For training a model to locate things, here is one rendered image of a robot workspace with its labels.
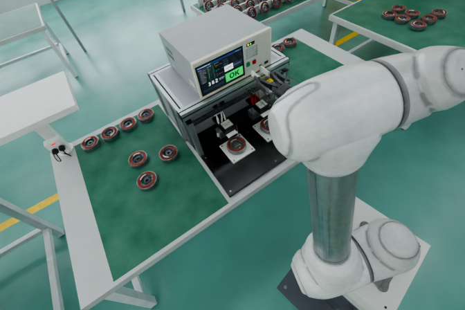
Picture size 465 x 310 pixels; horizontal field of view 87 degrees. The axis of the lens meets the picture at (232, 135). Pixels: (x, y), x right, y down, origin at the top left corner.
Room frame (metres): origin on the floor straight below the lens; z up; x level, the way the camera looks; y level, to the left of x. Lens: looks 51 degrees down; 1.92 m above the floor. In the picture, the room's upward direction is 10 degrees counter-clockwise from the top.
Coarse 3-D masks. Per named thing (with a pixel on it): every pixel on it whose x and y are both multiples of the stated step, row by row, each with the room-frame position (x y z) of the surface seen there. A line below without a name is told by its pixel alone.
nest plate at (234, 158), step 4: (236, 136) 0.92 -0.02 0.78; (240, 136) 0.91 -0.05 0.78; (224, 144) 0.88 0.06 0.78; (240, 144) 0.85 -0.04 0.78; (248, 144) 0.84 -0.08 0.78; (224, 148) 0.85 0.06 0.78; (248, 148) 0.82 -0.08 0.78; (252, 148) 0.81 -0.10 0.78; (224, 152) 0.82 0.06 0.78; (228, 152) 0.81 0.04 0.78; (244, 152) 0.79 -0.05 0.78; (248, 152) 0.79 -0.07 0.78; (228, 156) 0.78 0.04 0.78; (232, 156) 0.78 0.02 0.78; (236, 156) 0.77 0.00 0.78; (240, 156) 0.77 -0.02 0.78; (244, 156) 0.77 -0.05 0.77; (232, 160) 0.75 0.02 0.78; (236, 160) 0.75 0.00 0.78
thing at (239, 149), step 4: (228, 140) 0.87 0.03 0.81; (232, 140) 0.86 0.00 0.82; (236, 140) 0.87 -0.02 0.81; (240, 140) 0.86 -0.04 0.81; (244, 140) 0.85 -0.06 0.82; (228, 144) 0.84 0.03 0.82; (232, 144) 0.86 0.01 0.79; (244, 144) 0.82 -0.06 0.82; (228, 148) 0.82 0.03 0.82; (232, 148) 0.81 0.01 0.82; (236, 148) 0.82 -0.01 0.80; (240, 148) 0.80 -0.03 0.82; (244, 148) 0.80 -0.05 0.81; (232, 152) 0.79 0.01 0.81; (236, 152) 0.79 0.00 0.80; (240, 152) 0.78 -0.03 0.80
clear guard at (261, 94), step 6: (282, 72) 1.08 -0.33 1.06; (264, 78) 1.05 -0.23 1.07; (252, 84) 1.02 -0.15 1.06; (294, 84) 0.96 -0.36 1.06; (252, 90) 0.98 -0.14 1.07; (258, 90) 0.97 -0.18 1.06; (270, 90) 0.95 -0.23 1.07; (258, 96) 0.92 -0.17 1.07; (264, 96) 0.91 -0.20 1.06; (270, 96) 0.91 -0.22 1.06; (276, 96) 0.90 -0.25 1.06; (264, 102) 0.87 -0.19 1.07; (270, 102) 0.86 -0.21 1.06; (270, 108) 0.83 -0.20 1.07
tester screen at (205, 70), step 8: (240, 48) 1.03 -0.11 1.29; (224, 56) 0.99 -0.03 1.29; (232, 56) 1.01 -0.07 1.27; (240, 56) 1.02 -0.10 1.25; (208, 64) 0.95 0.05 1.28; (216, 64) 0.96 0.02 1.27; (224, 64) 0.98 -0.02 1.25; (240, 64) 1.02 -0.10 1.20; (200, 72) 0.93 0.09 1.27; (208, 72) 0.95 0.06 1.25; (216, 72) 0.96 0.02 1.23; (224, 72) 0.98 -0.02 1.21; (200, 80) 0.92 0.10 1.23; (208, 80) 0.94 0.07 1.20; (224, 80) 0.98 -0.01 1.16; (216, 88) 0.95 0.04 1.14
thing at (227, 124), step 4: (220, 116) 0.99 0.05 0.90; (216, 120) 0.97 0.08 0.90; (220, 120) 0.96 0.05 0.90; (224, 120) 0.93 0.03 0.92; (228, 120) 0.93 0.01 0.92; (216, 124) 0.95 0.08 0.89; (220, 124) 0.91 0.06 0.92; (224, 124) 0.91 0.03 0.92; (228, 124) 0.90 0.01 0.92; (232, 124) 0.90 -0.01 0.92; (220, 128) 0.91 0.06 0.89; (224, 128) 0.88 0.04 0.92; (228, 128) 0.87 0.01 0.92; (232, 128) 0.88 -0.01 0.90; (224, 132) 0.87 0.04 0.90; (228, 132) 0.87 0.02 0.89; (232, 132) 0.87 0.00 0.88; (236, 132) 0.87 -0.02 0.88; (228, 136) 0.85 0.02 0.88
